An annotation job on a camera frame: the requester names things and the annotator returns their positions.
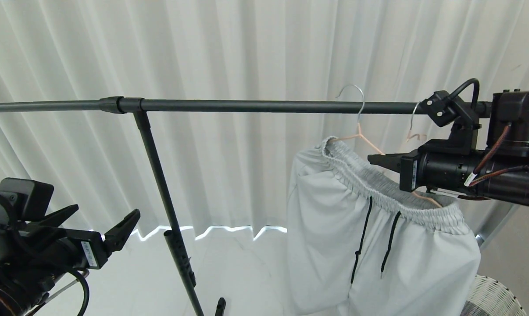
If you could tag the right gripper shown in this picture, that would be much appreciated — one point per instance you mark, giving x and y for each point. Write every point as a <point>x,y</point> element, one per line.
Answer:
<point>444,171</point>

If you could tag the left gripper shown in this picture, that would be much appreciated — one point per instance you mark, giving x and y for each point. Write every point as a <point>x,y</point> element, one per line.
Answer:
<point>71,256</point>

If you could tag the pink clothes hanger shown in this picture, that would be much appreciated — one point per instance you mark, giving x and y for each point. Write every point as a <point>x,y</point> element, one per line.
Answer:
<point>372,144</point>
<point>412,118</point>

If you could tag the pale grey shorts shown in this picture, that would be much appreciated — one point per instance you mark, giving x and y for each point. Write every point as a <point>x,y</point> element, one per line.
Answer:
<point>326,228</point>

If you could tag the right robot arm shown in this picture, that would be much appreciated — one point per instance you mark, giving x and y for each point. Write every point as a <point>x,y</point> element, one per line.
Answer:
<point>519,118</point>

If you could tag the white laundry basket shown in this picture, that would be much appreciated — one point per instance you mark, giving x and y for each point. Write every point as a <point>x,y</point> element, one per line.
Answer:
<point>492,298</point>

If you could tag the black clothes rack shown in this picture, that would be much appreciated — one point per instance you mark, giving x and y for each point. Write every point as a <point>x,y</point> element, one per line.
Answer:
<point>247,105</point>

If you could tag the white curtain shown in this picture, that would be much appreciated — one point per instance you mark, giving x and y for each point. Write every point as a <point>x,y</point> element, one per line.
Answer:
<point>203,44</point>

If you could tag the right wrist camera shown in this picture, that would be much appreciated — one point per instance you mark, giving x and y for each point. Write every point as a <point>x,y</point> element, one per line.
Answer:
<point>442,107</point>

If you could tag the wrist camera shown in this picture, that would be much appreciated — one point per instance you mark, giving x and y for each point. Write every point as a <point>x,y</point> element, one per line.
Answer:
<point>23,197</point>
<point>442,107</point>

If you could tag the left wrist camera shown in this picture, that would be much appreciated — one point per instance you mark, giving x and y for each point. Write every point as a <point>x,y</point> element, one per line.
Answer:
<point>23,197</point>

